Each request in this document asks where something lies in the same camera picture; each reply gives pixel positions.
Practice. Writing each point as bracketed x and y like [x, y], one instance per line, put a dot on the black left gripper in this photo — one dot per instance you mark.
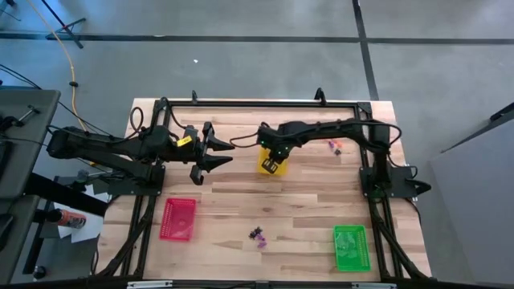
[197, 154]

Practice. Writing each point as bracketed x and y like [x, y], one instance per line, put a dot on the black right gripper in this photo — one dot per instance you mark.
[279, 151]

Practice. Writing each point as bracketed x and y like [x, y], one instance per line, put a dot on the yellow plastic basket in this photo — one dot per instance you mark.
[283, 166]

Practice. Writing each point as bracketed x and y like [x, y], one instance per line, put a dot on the black toy spider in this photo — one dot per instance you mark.
[257, 230]
[337, 152]
[252, 234]

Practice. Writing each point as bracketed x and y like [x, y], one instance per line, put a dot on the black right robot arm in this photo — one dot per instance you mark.
[329, 130]

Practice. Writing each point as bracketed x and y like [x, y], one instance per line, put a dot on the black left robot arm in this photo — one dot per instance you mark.
[100, 144]

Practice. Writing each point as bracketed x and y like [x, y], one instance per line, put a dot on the yellow label tag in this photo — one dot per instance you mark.
[184, 141]

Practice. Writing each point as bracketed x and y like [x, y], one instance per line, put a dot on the orange toy spider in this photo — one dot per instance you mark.
[339, 143]

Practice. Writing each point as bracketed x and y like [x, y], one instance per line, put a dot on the red plastic basket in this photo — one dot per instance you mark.
[178, 218]

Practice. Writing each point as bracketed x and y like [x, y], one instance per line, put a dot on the green plastic basket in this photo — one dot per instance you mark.
[351, 249]

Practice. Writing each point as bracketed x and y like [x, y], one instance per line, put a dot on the black front crossbar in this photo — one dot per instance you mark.
[221, 286]

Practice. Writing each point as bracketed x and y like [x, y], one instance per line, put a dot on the white paper sheets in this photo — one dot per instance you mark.
[90, 229]

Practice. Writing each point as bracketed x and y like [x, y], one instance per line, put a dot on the orange black spray can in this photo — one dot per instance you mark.
[72, 219]

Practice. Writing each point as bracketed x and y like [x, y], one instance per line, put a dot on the black table leg beam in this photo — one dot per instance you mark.
[60, 192]

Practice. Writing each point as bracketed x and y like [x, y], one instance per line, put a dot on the grey side table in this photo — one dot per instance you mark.
[32, 160]

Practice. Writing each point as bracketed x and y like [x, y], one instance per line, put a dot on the black tripod legs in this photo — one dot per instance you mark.
[66, 28]

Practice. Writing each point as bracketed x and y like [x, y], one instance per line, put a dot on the grey cabinet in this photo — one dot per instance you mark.
[474, 208]

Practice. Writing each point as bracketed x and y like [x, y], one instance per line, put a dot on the black round cap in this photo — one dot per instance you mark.
[39, 273]

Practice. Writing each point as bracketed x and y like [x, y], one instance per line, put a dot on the black frame bracket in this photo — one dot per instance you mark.
[194, 96]
[320, 97]

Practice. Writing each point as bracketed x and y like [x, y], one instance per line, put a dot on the black aluminium table frame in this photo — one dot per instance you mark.
[261, 104]

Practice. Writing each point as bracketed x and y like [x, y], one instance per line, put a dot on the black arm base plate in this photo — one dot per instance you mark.
[136, 189]
[399, 176]

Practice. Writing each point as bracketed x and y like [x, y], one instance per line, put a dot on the silver metal bracket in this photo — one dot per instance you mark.
[373, 286]
[148, 284]

